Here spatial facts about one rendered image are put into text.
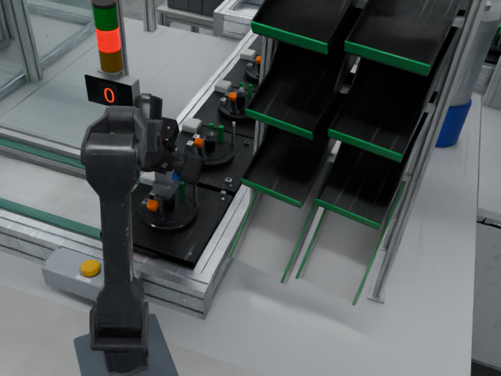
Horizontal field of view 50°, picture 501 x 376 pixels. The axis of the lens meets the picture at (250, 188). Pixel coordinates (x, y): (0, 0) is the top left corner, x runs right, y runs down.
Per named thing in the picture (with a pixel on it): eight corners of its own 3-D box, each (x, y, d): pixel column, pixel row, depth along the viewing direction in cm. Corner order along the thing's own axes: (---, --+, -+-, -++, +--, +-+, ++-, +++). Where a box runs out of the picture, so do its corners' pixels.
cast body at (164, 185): (170, 198, 121) (168, 174, 117) (152, 193, 122) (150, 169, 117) (185, 177, 127) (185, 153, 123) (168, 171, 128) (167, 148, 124)
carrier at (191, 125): (234, 198, 138) (236, 160, 130) (150, 174, 143) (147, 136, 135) (264, 147, 156) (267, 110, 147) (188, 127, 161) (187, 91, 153)
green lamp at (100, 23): (111, 33, 114) (108, 10, 111) (90, 28, 115) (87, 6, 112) (122, 24, 118) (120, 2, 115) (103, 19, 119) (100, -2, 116)
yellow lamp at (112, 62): (115, 74, 121) (113, 54, 118) (96, 70, 122) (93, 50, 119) (127, 65, 124) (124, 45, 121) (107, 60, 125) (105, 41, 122)
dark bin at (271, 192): (301, 209, 102) (298, 192, 95) (241, 184, 106) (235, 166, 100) (359, 97, 111) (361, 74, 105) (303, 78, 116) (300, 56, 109)
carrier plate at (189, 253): (194, 268, 120) (194, 262, 118) (100, 238, 125) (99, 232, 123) (232, 201, 137) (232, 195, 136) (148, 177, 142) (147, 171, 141)
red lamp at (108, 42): (113, 54, 117) (111, 33, 114) (93, 49, 119) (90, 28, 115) (124, 45, 121) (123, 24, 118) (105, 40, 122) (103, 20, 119)
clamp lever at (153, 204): (161, 223, 123) (153, 208, 117) (153, 221, 124) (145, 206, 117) (167, 210, 125) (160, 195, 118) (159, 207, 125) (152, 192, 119)
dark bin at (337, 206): (379, 230, 99) (382, 215, 92) (314, 204, 103) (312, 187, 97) (432, 114, 108) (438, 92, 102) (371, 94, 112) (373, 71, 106)
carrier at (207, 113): (264, 146, 156) (268, 110, 148) (188, 126, 161) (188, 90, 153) (287, 105, 173) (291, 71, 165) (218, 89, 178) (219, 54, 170)
